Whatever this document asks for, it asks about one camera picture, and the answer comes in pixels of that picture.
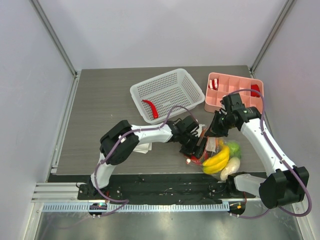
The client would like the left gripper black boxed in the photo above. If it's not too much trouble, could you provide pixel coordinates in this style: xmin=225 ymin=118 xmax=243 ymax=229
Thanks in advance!
xmin=179 ymin=132 xmax=207 ymax=164

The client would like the red fake apple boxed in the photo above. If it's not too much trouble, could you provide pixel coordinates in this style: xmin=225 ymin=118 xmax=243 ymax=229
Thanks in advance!
xmin=190 ymin=156 xmax=206 ymax=166

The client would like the clear zip bag orange seal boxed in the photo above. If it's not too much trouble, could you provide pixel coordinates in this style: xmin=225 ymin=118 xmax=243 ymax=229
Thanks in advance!
xmin=185 ymin=137 xmax=242 ymax=182

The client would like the yellow fake banana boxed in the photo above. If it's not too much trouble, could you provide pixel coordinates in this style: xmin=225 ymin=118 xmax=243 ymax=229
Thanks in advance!
xmin=202 ymin=145 xmax=230 ymax=175

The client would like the red fake chili pepper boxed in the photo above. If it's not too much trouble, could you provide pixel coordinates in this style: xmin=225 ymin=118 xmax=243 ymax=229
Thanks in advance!
xmin=142 ymin=99 xmax=159 ymax=119

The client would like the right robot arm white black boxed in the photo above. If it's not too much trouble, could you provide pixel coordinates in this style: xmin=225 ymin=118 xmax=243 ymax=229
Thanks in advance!
xmin=205 ymin=90 xmax=312 ymax=217

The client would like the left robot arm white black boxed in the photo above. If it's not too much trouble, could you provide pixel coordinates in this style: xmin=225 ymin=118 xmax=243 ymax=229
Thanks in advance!
xmin=89 ymin=115 xmax=207 ymax=200

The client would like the green fake fruit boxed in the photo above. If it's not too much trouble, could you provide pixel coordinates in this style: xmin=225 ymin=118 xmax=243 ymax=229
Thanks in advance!
xmin=226 ymin=141 xmax=242 ymax=159

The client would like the white fake radish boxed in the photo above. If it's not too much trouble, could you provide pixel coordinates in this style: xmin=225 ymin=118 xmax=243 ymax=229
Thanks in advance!
xmin=220 ymin=156 xmax=241 ymax=181

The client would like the red white striped item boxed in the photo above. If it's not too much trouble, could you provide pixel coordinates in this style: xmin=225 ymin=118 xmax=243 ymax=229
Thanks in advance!
xmin=208 ymin=78 xmax=219 ymax=91

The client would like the pink compartment tray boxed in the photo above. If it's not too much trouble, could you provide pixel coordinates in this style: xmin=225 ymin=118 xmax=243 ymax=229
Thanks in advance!
xmin=204 ymin=72 xmax=264 ymax=113

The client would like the white perforated plastic basket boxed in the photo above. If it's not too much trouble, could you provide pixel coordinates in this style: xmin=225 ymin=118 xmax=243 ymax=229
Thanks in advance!
xmin=130 ymin=68 xmax=205 ymax=125

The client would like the folded white towel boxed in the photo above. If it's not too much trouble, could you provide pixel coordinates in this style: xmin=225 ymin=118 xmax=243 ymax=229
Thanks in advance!
xmin=133 ymin=143 xmax=152 ymax=154

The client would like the red item right compartment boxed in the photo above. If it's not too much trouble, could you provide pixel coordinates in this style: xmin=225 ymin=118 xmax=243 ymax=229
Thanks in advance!
xmin=250 ymin=84 xmax=260 ymax=98

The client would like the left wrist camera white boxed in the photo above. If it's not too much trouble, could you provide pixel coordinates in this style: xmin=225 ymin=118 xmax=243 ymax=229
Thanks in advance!
xmin=196 ymin=124 xmax=207 ymax=138

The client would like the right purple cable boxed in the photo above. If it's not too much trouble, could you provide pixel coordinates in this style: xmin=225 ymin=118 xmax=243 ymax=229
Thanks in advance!
xmin=221 ymin=88 xmax=313 ymax=220

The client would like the purple cable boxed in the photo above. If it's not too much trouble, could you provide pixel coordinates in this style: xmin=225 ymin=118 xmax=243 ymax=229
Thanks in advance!
xmin=221 ymin=88 xmax=313 ymax=220
xmin=93 ymin=104 xmax=197 ymax=217

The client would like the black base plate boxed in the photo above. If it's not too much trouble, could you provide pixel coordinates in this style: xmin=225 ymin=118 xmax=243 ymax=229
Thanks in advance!
xmin=77 ymin=173 xmax=248 ymax=205

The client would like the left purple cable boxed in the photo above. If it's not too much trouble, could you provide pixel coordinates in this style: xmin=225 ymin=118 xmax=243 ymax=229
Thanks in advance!
xmin=93 ymin=104 xmax=197 ymax=217

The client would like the white slotted cable duct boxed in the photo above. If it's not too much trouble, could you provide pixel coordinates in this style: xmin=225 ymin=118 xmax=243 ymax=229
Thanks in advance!
xmin=42 ymin=202 xmax=230 ymax=213

